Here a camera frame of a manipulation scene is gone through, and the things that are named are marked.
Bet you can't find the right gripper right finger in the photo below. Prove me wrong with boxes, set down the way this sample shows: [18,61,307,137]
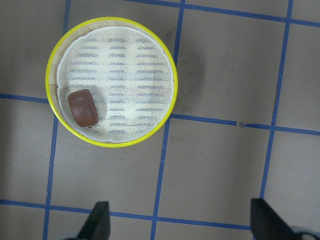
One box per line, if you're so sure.
[250,198,301,240]

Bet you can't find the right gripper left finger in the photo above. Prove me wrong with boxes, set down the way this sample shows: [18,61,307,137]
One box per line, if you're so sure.
[76,201,111,240]

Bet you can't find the brown steamed bun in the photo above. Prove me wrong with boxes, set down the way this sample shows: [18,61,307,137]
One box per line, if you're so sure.
[68,89,99,128]

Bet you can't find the yellow bamboo steamer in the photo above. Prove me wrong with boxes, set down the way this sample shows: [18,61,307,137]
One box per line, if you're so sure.
[45,16,178,148]

